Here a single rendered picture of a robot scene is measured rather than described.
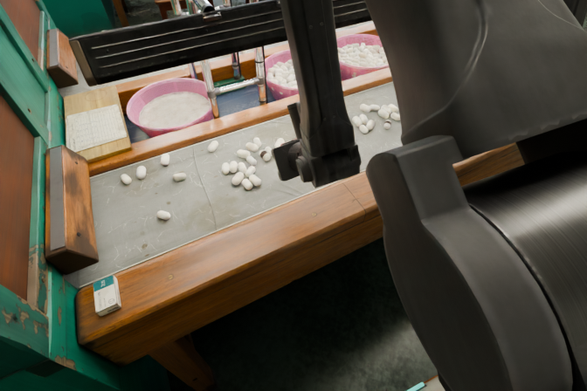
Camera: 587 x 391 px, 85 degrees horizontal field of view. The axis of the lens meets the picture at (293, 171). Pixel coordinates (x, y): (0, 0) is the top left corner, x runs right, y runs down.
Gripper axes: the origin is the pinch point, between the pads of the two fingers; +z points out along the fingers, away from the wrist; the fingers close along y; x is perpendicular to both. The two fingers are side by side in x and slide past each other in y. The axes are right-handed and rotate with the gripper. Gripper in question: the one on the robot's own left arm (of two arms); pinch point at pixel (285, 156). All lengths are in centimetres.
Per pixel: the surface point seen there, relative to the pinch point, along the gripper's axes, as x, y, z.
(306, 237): 17.0, 2.8, -5.1
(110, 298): 12.7, 39.8, -2.9
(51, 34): -58, 44, 68
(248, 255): 15.7, 15.0, -3.7
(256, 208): 10.0, 8.4, 6.8
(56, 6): -146, 62, 254
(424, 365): 93, -34, 22
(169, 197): 1.9, 25.7, 16.5
